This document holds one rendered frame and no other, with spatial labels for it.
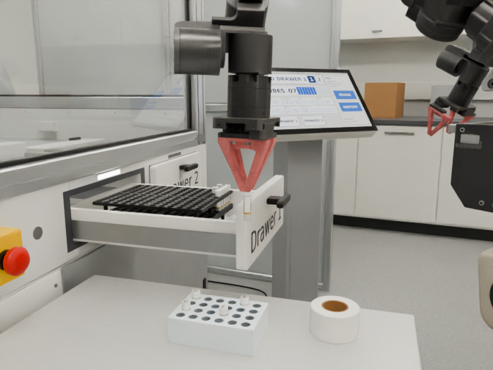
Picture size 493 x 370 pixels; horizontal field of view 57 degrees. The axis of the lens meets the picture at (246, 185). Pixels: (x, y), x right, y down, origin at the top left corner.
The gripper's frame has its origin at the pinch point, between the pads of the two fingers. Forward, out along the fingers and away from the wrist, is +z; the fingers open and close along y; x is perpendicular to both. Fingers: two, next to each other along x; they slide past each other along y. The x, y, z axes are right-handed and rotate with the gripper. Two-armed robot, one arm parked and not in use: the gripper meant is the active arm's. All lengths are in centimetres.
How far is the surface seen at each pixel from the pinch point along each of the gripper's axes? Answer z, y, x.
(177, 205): 7.9, -15.6, -18.0
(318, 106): -10, -116, -8
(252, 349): 20.8, 5.4, 3.1
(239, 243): 11.2, -8.2, -3.4
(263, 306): 18.0, -1.6, 2.7
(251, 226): 9.0, -11.1, -2.4
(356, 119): -5, -123, 6
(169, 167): 6, -46, -35
